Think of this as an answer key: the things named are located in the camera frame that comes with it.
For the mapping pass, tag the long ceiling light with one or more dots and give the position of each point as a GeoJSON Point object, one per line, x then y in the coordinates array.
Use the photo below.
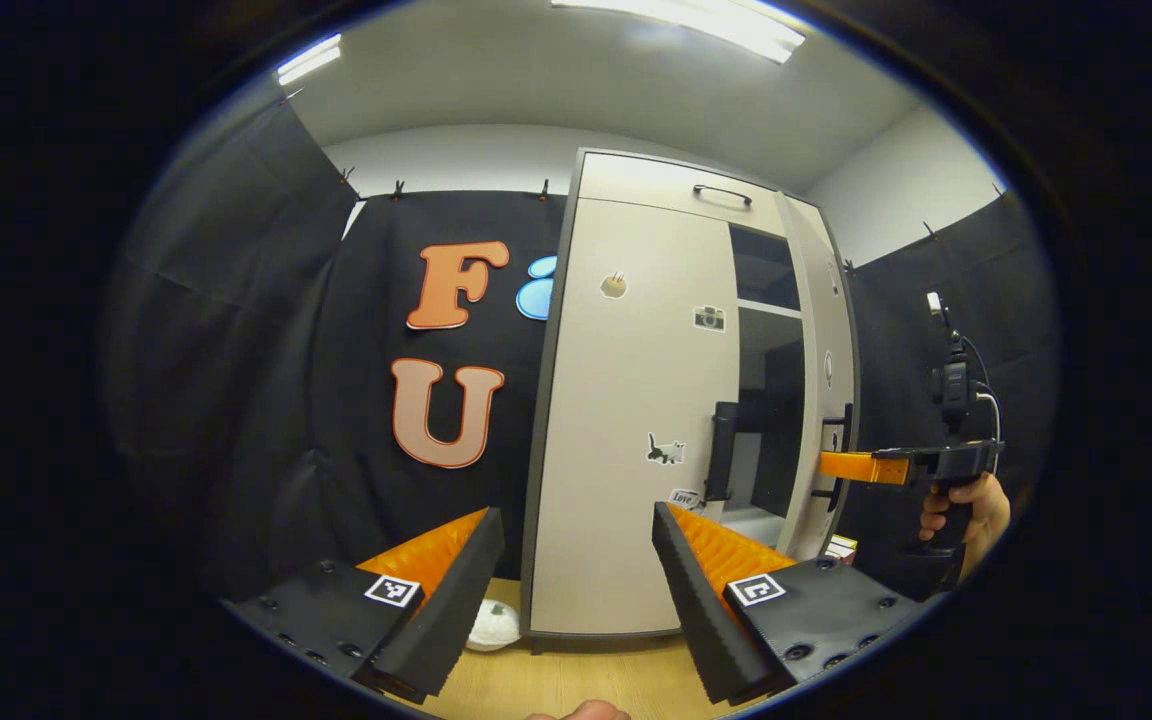
{"type": "Point", "coordinates": [686, 22]}

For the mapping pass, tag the white cloth lump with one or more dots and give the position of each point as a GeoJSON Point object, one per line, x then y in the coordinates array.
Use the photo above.
{"type": "Point", "coordinates": [494, 628]}

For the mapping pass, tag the white cabinet bottom shelf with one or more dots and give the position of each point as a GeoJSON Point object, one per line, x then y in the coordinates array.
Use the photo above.
{"type": "Point", "coordinates": [751, 525]}

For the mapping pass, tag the grey double-door shoe cabinet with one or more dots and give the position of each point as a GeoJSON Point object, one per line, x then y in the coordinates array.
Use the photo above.
{"type": "Point", "coordinates": [636, 178]}

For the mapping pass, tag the black backdrop cloth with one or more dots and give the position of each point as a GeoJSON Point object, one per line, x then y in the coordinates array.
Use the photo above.
{"type": "Point", "coordinates": [366, 430]}
{"type": "Point", "coordinates": [226, 330]}
{"type": "Point", "coordinates": [896, 350]}

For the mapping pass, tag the small white box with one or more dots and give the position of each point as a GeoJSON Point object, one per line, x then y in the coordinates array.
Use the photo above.
{"type": "Point", "coordinates": [842, 548]}

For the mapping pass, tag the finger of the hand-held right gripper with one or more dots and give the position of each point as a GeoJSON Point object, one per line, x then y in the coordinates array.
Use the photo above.
{"type": "Point", "coordinates": [861, 467]}

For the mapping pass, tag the small ceiling light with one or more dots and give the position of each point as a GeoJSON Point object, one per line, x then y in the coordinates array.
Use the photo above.
{"type": "Point", "coordinates": [308, 60]}

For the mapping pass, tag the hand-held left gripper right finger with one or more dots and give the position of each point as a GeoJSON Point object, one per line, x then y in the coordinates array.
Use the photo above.
{"type": "Point", "coordinates": [701, 620]}

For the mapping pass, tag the shoe cabinet door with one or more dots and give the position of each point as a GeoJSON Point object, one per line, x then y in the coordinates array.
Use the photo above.
{"type": "Point", "coordinates": [626, 400]}
{"type": "Point", "coordinates": [821, 330]}

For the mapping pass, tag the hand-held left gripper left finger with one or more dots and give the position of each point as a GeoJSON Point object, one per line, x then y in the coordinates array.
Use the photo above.
{"type": "Point", "coordinates": [446, 620]}

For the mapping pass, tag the white cabinet shelf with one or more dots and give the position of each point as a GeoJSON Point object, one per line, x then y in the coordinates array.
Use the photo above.
{"type": "Point", "coordinates": [766, 308]}
{"type": "Point", "coordinates": [751, 525]}

